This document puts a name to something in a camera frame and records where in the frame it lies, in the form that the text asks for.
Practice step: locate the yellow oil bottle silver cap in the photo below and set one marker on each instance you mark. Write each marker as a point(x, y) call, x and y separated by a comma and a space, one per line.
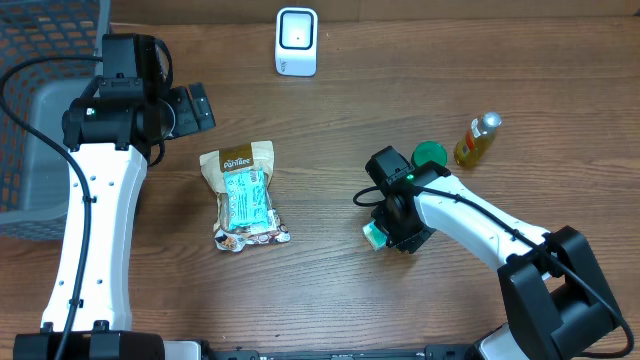
point(477, 139)

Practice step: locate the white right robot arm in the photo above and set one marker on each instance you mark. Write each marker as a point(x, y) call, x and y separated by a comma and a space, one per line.
point(557, 300)

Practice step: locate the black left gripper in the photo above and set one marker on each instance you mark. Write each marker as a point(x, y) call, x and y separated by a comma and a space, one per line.
point(189, 121)

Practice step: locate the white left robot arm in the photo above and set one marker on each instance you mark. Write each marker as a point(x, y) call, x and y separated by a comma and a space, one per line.
point(112, 134)

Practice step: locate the brown Pantree snack pouch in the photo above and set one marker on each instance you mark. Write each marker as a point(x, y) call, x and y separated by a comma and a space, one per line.
point(255, 156)

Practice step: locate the teal tissue pack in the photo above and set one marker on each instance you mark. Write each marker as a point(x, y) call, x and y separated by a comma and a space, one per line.
point(376, 237)

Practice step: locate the grey plastic mesh basket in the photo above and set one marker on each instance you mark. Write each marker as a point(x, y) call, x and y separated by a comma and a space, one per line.
point(34, 177)

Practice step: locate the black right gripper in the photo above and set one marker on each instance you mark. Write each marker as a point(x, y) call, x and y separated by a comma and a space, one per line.
point(400, 237)

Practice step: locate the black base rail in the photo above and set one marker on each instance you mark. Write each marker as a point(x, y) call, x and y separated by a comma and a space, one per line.
point(340, 355)

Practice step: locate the green lid jar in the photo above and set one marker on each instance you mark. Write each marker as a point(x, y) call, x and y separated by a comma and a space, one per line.
point(429, 151)

